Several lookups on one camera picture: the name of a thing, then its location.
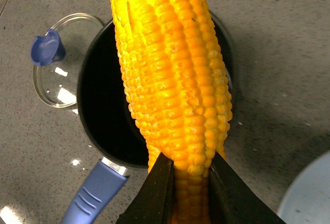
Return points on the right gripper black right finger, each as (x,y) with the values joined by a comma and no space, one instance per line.
(231,200)

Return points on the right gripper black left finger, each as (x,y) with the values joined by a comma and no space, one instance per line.
(154,201)

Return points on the yellow corn cob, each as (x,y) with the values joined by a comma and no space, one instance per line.
(177,91)

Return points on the glass lid blue knob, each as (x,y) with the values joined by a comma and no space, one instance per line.
(58,56)

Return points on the dark blue pot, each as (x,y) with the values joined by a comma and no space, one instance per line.
(104,113)

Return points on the light blue plate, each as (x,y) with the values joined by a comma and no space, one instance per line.
(307,198)

